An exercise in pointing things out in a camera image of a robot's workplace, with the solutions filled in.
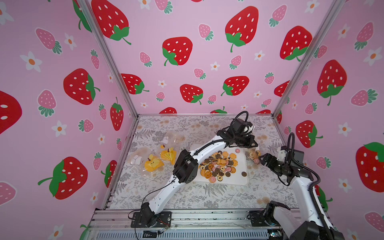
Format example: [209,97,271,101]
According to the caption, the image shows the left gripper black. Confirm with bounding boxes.
[232,134,259,148]

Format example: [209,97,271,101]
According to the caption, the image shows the ziploc bag yellow duck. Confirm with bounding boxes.
[157,131,186,166]

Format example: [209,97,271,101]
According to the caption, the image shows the ziploc bag with cookies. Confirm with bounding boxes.
[128,151,165,177]

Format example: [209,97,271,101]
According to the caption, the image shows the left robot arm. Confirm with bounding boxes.
[140,118,258,226]

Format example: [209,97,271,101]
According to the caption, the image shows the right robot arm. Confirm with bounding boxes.
[259,149,345,240]

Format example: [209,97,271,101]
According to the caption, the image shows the white plastic tray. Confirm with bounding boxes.
[194,148,249,186]

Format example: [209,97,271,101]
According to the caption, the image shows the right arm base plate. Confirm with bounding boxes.
[247,207,295,228]

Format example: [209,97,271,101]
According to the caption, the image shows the aluminium front rail frame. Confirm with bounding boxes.
[80,209,301,240]

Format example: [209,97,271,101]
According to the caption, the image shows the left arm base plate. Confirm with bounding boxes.
[130,212,172,228]

